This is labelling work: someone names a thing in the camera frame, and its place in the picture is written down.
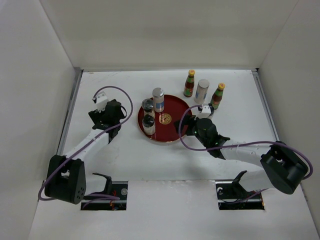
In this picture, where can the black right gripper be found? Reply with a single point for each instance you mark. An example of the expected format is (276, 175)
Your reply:
(189, 120)

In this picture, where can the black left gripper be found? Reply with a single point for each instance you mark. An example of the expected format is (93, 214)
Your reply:
(97, 116)

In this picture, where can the tall grinder clear cap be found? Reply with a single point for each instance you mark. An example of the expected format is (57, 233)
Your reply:
(148, 107)

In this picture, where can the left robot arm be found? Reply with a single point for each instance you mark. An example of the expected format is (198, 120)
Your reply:
(66, 174)

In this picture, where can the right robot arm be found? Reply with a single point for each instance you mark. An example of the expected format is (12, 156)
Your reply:
(279, 167)

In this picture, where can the black lid jar right side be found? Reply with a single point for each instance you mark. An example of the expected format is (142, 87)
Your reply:
(212, 110)

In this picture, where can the sauce bottle yellow cap right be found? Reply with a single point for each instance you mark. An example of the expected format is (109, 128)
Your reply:
(217, 96)

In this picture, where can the sauce bottle yellow cap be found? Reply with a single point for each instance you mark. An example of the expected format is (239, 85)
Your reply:
(189, 83)
(217, 96)

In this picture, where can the red round tray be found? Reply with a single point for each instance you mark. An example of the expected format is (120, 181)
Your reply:
(165, 128)

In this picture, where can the sauce bottle yellow cap left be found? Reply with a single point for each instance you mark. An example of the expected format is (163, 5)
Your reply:
(189, 83)

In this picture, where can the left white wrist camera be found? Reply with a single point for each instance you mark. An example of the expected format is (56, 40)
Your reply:
(100, 101)

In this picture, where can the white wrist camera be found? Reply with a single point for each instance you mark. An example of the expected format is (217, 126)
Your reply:
(100, 101)
(204, 112)

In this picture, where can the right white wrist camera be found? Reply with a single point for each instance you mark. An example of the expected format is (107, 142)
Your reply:
(204, 112)

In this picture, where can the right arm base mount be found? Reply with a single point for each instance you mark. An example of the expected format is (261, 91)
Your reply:
(231, 196)

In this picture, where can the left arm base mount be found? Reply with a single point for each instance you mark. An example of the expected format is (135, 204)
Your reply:
(104, 194)

